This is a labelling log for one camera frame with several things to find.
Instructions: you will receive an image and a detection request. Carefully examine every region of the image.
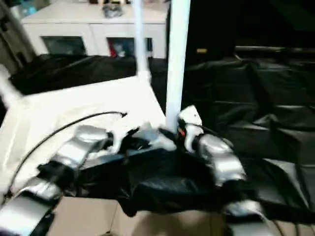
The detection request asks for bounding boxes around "long black bar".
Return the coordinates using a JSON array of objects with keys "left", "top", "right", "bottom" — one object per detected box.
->
[{"left": 234, "top": 45, "right": 315, "bottom": 53}]

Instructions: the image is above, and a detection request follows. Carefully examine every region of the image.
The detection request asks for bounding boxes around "white cabinet with glass doors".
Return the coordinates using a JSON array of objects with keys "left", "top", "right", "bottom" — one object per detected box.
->
[{"left": 21, "top": 1, "right": 168, "bottom": 59}]

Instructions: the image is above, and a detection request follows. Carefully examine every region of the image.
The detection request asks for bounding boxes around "grey curtain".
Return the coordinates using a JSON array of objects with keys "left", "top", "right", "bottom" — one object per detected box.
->
[{"left": 0, "top": 0, "right": 35, "bottom": 73}]

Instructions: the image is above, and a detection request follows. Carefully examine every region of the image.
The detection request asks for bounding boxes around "black backdrop cloth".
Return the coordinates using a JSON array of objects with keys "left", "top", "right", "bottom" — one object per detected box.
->
[{"left": 184, "top": 0, "right": 315, "bottom": 62}]

